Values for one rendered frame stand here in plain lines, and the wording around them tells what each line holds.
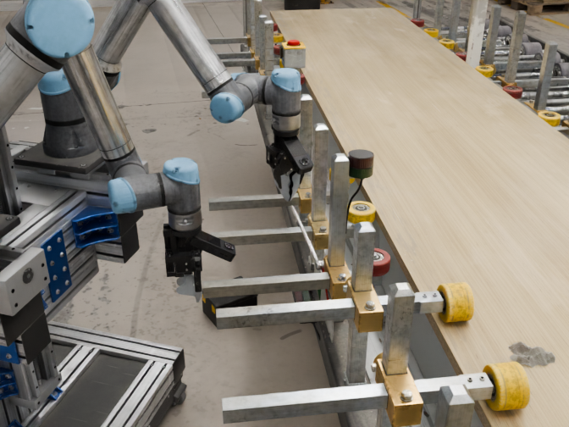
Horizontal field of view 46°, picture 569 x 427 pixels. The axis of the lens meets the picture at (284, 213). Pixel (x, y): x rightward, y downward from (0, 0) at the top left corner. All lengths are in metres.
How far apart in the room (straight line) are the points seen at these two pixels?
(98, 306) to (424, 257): 1.79
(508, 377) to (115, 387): 1.45
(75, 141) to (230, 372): 1.17
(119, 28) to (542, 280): 1.23
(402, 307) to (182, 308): 1.97
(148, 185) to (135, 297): 1.71
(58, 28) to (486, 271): 1.06
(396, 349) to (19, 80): 0.81
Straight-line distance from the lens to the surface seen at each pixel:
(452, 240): 1.74
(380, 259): 1.61
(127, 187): 1.42
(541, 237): 1.82
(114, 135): 1.49
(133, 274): 3.25
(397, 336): 1.14
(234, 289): 1.59
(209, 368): 2.67
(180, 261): 1.52
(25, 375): 2.08
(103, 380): 2.37
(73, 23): 1.26
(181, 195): 1.43
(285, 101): 1.71
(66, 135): 1.88
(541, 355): 1.39
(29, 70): 1.30
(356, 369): 1.51
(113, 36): 1.88
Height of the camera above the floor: 1.76
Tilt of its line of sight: 28 degrees down
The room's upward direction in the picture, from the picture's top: straight up
